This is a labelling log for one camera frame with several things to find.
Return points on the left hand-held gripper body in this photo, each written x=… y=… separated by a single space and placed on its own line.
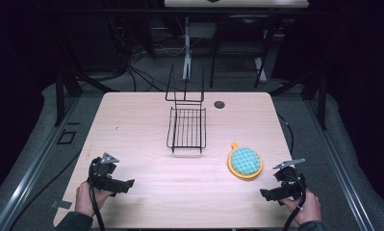
x=100 y=171

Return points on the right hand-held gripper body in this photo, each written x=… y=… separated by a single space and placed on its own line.
x=289 y=183

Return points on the person's right hand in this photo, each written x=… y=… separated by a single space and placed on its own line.
x=306 y=208

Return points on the person's left hand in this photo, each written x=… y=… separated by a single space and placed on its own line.
x=85 y=199

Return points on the teal sponge with orange holder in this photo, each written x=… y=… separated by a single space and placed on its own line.
x=245 y=161

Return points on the grey tape piece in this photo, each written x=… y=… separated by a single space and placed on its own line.
x=61 y=204

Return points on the black tape square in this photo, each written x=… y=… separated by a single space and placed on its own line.
x=60 y=138

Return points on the black tape strip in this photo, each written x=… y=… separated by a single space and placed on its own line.
x=72 y=123

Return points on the dark round table grommet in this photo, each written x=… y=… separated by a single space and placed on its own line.
x=219 y=104

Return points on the black chair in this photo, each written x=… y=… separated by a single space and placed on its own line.
x=244 y=32

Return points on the white background desk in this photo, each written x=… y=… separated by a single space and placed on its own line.
x=236 y=3

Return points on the grey metal floor rail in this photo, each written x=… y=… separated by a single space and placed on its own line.
x=340 y=166
x=29 y=166

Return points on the black metal frame post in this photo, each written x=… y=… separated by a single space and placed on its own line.
x=322 y=102
x=59 y=99

